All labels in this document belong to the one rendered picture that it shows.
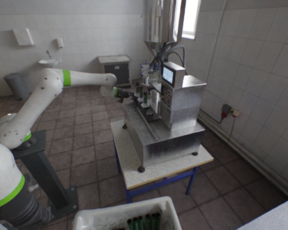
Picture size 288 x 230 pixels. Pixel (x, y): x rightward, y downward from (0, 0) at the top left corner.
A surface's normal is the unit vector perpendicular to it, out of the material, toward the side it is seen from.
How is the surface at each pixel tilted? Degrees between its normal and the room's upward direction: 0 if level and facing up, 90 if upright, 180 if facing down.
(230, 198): 0
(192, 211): 0
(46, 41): 90
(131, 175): 0
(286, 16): 90
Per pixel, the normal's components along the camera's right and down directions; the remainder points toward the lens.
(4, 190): 0.89, 0.31
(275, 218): 0.00, -0.83
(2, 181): 0.92, 0.37
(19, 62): 0.33, 0.52
